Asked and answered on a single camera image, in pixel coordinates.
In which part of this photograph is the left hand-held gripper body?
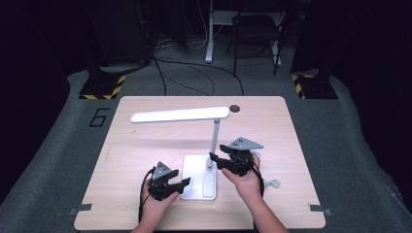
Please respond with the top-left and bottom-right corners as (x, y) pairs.
(148, 160), (180, 202)

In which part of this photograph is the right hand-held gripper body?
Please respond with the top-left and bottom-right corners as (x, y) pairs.
(227, 137), (264, 178)

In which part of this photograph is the light blue cloth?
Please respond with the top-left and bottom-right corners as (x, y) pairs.
(251, 150), (282, 188)

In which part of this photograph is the white desk lamp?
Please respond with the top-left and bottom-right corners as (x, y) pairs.
(129, 106), (231, 201)

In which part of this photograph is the person's left hand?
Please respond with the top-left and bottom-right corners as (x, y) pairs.
(141, 181), (180, 223)

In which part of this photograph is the person's right hand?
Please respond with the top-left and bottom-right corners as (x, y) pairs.
(221, 152), (264, 204)

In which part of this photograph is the black yellow striped stand base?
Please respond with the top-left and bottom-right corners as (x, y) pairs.
(291, 72), (339, 100)
(78, 66), (126, 101)

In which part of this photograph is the black chair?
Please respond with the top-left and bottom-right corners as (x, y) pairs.
(225, 13), (290, 78)

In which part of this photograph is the dark cabinet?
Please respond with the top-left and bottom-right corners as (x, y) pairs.
(86, 0), (154, 66)

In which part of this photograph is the left hand-held gripper black cable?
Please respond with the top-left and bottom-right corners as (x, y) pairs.
(138, 165), (157, 224)

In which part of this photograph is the hand-held gripper black cable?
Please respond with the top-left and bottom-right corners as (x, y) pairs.
(250, 159), (265, 199)
(138, 165), (157, 224)

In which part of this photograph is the right hand-held gripper black cable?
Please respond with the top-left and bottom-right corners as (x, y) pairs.
(250, 159), (265, 199)

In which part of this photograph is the black floor cable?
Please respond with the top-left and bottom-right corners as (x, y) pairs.
(153, 57), (168, 97)
(154, 57), (245, 97)

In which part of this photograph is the grey table bracket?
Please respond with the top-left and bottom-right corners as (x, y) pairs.
(67, 203), (93, 216)
(307, 202), (333, 216)

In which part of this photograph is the white desk frame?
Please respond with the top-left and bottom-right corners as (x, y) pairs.
(204, 0), (286, 67)

